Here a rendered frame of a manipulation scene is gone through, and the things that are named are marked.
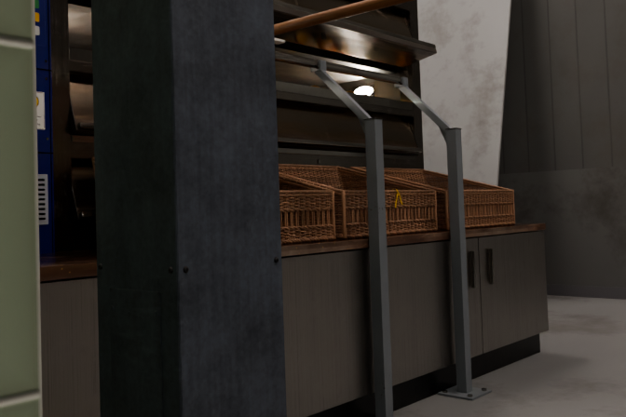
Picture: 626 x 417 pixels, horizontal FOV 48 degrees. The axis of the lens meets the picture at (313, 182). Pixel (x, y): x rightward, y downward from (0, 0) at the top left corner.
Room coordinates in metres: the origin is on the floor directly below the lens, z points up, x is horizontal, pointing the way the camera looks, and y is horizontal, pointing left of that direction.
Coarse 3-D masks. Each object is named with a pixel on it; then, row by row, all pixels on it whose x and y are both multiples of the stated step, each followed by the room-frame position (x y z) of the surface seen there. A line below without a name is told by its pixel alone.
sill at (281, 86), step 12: (72, 48) 2.05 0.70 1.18; (72, 60) 2.05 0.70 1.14; (84, 60) 2.08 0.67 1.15; (276, 84) 2.68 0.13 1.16; (288, 84) 2.73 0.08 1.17; (324, 96) 2.89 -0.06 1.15; (336, 96) 2.95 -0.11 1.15; (360, 96) 3.07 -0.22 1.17; (372, 96) 3.13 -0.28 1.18; (408, 108) 3.35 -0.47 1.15
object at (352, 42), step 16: (288, 16) 2.55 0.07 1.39; (304, 16) 2.59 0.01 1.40; (288, 32) 2.70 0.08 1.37; (304, 32) 2.73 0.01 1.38; (320, 32) 2.76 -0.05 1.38; (336, 32) 2.79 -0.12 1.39; (352, 32) 2.82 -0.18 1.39; (368, 32) 2.88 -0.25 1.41; (320, 48) 2.95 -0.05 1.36; (336, 48) 2.98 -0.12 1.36; (352, 48) 3.01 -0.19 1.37; (368, 48) 3.05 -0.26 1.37; (384, 48) 3.08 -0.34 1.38; (400, 48) 3.12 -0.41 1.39; (416, 48) 3.16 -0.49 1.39; (432, 48) 3.25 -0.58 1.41; (400, 64) 3.35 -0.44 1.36
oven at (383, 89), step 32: (64, 0) 2.03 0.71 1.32; (416, 0) 3.43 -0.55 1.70; (64, 32) 2.03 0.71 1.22; (416, 32) 3.42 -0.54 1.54; (64, 64) 2.03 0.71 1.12; (288, 64) 3.16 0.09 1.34; (352, 64) 3.21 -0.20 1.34; (384, 64) 3.36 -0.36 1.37; (416, 64) 3.41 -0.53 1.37; (64, 96) 2.03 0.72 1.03; (288, 96) 2.73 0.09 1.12; (384, 96) 3.49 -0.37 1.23; (64, 128) 2.03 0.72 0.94; (416, 128) 3.39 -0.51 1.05; (64, 160) 2.03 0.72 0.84; (288, 160) 2.72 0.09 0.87; (320, 160) 2.86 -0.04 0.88; (352, 160) 3.02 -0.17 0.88; (384, 160) 3.19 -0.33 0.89; (416, 160) 3.39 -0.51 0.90; (64, 192) 2.02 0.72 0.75; (64, 224) 2.02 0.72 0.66
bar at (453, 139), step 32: (320, 64) 2.30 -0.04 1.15; (416, 96) 2.63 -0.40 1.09; (448, 128) 2.52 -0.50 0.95; (448, 160) 2.52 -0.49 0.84; (384, 192) 2.17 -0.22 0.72; (384, 224) 2.17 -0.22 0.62; (384, 256) 2.16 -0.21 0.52; (384, 288) 2.16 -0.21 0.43; (384, 320) 2.15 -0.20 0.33; (384, 352) 2.15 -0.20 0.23; (384, 384) 2.15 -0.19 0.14; (384, 416) 2.15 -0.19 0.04
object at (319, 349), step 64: (64, 256) 1.75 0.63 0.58; (320, 256) 2.03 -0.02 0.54; (448, 256) 2.55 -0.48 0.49; (512, 256) 2.92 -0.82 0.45; (64, 320) 1.44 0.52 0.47; (320, 320) 2.02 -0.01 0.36; (448, 320) 2.53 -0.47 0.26; (512, 320) 2.90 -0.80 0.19; (64, 384) 1.44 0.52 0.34; (320, 384) 2.01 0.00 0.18; (448, 384) 2.60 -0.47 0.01
